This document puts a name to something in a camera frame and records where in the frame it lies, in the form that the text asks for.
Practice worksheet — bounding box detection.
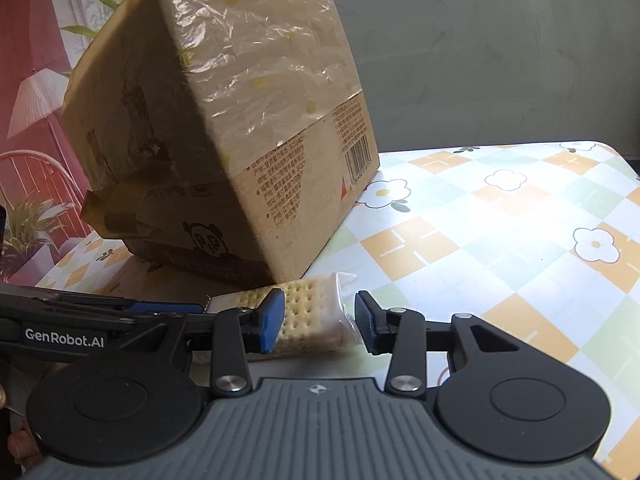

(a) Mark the cracker sleeve package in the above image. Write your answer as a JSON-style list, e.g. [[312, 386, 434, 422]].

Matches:
[[192, 271, 362, 365]]

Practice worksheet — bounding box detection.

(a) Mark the red printed curtain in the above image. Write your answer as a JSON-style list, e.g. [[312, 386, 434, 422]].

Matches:
[[1, 0, 124, 286]]

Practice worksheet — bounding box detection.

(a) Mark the floral checkered tablecloth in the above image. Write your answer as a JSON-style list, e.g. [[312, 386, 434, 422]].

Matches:
[[34, 138, 640, 480]]

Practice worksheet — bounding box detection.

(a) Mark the brown cardboard box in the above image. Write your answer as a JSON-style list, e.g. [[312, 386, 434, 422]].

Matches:
[[62, 0, 378, 287]]

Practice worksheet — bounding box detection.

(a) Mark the person's left hand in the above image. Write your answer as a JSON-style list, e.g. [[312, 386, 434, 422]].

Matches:
[[0, 386, 42, 474]]

